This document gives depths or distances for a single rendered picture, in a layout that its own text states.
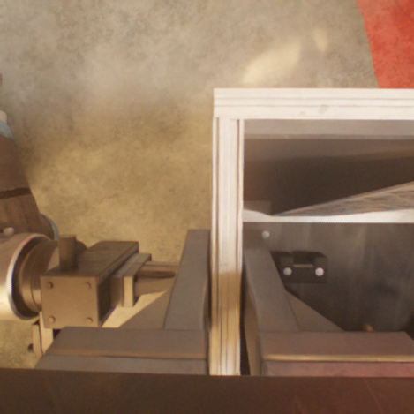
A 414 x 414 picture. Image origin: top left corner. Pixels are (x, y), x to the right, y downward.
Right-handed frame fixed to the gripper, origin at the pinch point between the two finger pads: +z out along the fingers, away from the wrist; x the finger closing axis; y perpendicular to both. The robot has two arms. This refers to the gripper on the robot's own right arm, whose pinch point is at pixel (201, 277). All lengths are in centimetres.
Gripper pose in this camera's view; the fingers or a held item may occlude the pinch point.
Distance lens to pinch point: 30.9
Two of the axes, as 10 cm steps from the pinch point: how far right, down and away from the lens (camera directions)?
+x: 0.3, -1.1, 9.9
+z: 10.0, 0.0, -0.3
